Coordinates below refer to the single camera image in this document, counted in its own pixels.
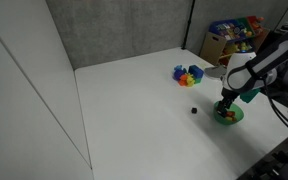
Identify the brown cardboard box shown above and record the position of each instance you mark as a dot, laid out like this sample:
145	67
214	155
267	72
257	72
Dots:
212	46

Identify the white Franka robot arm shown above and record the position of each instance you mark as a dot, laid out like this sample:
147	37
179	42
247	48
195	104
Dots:
267	63

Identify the orange toy piece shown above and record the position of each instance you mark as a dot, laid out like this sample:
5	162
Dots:
183	80

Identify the blue toy box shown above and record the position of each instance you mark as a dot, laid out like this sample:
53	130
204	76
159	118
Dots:
196	71

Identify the purple toy ball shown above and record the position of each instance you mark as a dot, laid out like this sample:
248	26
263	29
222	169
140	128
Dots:
178	74

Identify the yellow toy piece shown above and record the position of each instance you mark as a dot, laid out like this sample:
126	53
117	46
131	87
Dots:
190	81

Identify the shelf with yellow toys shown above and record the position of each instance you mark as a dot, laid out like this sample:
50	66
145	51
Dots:
239	48

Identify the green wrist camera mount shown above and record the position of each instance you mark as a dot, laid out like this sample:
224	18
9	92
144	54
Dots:
249	95

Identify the light blue toy piece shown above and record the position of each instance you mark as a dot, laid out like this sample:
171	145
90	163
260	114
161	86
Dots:
178	67

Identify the green plastic bowl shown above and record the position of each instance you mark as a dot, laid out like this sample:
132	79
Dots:
237	116

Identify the black tripod stand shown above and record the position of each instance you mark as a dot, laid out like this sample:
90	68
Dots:
188	25

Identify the colourful toy storage bin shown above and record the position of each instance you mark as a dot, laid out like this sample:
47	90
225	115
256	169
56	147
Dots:
234	28

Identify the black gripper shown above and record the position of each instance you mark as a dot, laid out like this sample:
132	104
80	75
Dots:
229	100

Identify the black wooden block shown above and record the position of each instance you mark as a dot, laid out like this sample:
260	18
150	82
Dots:
194	110

